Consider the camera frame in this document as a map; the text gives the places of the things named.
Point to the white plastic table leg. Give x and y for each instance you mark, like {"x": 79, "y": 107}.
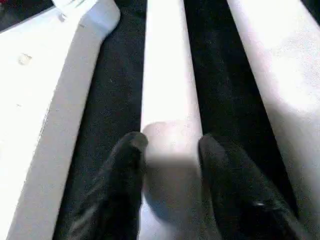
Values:
{"x": 282, "y": 75}
{"x": 170, "y": 87}

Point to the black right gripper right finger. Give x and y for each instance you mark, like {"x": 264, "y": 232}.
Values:
{"x": 240, "y": 200}

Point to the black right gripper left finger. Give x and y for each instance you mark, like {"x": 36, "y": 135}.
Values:
{"x": 112, "y": 195}

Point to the white plastic table top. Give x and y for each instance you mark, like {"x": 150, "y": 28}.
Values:
{"x": 37, "y": 100}

